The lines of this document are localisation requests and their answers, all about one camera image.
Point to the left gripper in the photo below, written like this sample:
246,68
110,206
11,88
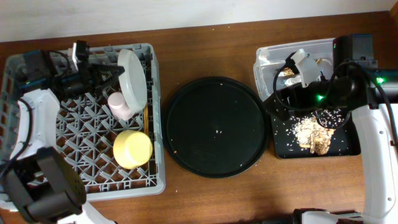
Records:
92,75

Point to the grey plate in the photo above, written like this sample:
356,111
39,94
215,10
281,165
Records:
132,81

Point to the clear plastic bin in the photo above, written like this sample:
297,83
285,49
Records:
270,59

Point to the black rectangular tray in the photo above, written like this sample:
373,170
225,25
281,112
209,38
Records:
346,142

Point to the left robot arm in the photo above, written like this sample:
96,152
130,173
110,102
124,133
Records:
40,183

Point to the gold foil wrapper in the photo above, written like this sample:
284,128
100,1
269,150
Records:
306,67

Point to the white napkin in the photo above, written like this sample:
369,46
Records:
292,81

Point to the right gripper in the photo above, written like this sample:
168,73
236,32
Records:
285,101

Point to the yellow bowl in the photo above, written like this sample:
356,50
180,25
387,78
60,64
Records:
132,149

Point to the pink cup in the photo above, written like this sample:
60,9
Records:
119,107

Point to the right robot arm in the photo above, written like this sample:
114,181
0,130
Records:
374,114

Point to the food scraps pile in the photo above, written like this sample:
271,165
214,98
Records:
315,131

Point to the round black tray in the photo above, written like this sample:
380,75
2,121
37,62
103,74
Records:
215,127

